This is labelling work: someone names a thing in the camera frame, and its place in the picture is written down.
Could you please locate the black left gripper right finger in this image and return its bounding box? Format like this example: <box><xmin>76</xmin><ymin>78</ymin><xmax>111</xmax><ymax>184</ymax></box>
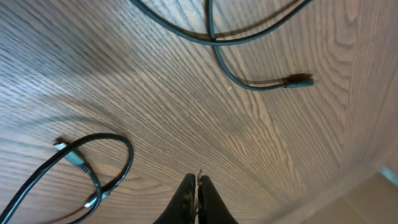
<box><xmin>198</xmin><ymin>175</ymin><xmax>238</xmax><ymax>224</ymax></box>

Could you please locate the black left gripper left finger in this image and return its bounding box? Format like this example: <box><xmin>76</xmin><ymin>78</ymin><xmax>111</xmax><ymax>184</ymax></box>
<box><xmin>154</xmin><ymin>174</ymin><xmax>196</xmax><ymax>224</ymax></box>

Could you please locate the thin black usb cable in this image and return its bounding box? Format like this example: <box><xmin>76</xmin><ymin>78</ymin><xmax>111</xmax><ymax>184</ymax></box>
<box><xmin>129</xmin><ymin>0</ymin><xmax>315</xmax><ymax>91</ymax></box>

